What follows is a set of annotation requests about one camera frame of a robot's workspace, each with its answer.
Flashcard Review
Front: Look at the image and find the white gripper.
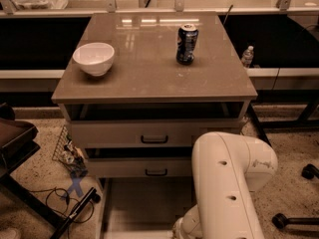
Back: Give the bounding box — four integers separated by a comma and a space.
172, 218, 185, 239

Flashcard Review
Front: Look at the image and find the grey drawer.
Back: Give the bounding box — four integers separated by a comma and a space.
85, 157, 191, 178
66, 119, 244, 148
96, 177, 194, 239

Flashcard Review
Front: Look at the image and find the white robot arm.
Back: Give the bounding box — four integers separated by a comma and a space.
172, 132, 278, 239

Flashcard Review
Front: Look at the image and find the grey drawer cabinet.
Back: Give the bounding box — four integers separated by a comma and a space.
51, 11, 258, 191

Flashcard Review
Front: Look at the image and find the black table leg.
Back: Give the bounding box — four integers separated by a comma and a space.
247, 105, 270, 144

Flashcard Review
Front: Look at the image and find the black chair base right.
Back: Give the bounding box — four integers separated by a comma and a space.
272, 164, 319, 229

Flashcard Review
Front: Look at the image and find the dark office chair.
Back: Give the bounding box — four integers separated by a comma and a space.
0, 103, 101, 239

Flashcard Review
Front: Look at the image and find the clear plastic water bottle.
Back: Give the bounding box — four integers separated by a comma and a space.
241, 46, 254, 68

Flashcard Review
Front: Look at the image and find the white ceramic bowl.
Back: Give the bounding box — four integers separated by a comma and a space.
73, 43, 115, 77

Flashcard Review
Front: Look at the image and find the dark blue soda can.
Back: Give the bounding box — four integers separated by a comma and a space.
176, 23, 198, 65

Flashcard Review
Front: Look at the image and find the wire mesh basket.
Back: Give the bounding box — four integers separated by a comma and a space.
52, 126, 88, 177

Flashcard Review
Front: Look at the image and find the black floor cable left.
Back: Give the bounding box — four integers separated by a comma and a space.
28, 186, 96, 239

